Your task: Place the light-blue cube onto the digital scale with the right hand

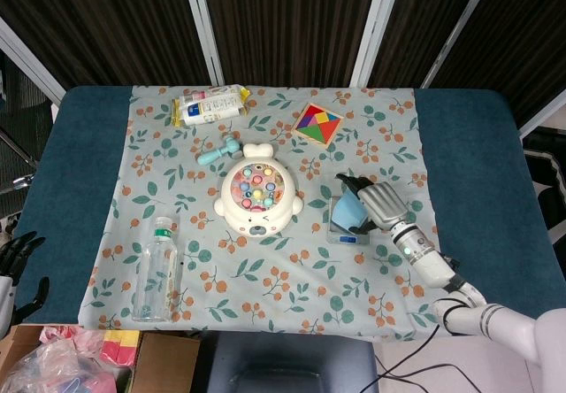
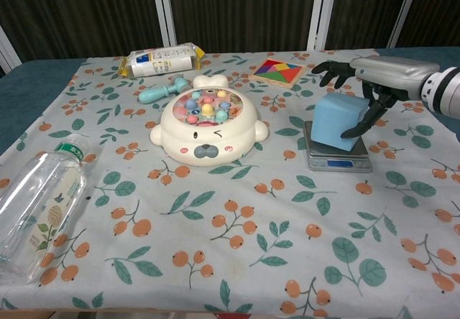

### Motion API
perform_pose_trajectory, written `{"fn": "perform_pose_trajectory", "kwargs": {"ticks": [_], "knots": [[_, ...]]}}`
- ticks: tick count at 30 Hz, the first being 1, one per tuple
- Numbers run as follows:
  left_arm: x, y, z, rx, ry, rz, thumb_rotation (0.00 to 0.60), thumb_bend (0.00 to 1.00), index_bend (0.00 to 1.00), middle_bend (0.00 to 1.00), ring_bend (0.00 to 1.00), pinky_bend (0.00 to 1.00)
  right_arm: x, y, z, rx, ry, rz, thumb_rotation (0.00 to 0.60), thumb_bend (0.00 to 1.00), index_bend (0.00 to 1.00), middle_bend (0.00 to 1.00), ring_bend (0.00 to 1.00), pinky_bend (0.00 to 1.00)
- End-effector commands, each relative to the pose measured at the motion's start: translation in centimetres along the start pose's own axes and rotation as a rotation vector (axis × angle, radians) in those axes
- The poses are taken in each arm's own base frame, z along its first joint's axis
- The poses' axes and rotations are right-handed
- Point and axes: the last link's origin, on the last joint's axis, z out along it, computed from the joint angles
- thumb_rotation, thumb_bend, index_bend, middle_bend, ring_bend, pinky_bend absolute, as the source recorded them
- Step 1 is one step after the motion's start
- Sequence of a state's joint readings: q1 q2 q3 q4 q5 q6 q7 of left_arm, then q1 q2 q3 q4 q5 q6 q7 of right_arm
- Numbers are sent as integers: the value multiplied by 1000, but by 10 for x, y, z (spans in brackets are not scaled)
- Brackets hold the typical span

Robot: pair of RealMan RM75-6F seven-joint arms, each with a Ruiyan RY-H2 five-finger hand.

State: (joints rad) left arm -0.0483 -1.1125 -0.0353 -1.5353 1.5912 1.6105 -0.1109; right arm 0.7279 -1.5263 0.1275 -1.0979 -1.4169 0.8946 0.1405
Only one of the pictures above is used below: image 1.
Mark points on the clear plastic bag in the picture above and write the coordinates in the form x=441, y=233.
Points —
x=57, y=366

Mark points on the teal toy hammer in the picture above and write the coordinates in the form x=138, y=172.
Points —
x=219, y=149

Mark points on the floral tablecloth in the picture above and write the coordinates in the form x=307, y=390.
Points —
x=274, y=269

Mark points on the black mesh office chair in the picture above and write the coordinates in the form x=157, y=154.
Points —
x=20, y=145

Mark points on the small digital scale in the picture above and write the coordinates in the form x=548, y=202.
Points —
x=342, y=233

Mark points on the cardboard box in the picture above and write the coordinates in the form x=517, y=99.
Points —
x=165, y=362

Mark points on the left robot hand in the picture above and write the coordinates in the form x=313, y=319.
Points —
x=20, y=273

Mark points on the light blue cube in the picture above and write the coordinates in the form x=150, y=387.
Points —
x=350, y=210

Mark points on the clear plastic bottle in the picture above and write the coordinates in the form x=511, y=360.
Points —
x=157, y=273

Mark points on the black and white shoe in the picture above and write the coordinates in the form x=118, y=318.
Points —
x=548, y=158

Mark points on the snack packet bundle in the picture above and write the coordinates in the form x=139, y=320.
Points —
x=210, y=105

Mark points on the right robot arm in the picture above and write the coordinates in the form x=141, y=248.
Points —
x=451, y=278

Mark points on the red yellow packet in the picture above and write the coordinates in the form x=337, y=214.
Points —
x=119, y=346

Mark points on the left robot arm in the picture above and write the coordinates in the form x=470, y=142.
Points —
x=5, y=304

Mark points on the white whale fishing toy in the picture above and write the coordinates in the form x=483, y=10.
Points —
x=256, y=191

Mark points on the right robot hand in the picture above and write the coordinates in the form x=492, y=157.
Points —
x=376, y=202

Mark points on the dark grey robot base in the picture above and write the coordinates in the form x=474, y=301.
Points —
x=289, y=364

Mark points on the dark folding screen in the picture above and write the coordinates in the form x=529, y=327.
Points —
x=283, y=25

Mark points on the colourful tangram puzzle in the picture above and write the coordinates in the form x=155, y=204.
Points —
x=317, y=123

